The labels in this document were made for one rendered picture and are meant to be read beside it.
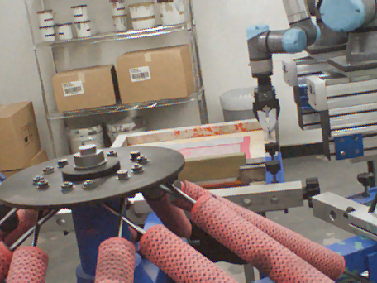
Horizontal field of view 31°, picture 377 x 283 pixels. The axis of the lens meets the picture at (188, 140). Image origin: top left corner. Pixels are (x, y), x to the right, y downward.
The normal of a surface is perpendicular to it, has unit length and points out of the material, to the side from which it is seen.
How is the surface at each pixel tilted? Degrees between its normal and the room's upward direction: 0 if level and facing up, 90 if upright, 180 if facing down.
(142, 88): 90
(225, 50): 90
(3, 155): 91
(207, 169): 93
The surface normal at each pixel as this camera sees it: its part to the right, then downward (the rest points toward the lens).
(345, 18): -0.51, 0.35
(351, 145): 0.03, 0.23
